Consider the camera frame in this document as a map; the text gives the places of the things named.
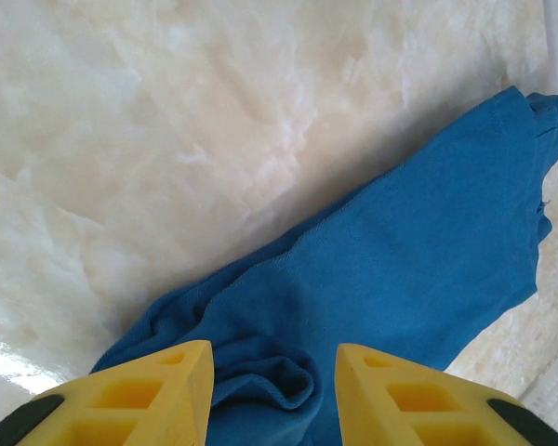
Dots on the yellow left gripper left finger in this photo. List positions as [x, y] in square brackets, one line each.
[135, 409]

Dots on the blue long pants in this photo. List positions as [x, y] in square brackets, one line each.
[400, 255]

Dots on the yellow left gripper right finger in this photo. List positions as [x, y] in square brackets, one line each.
[414, 409]

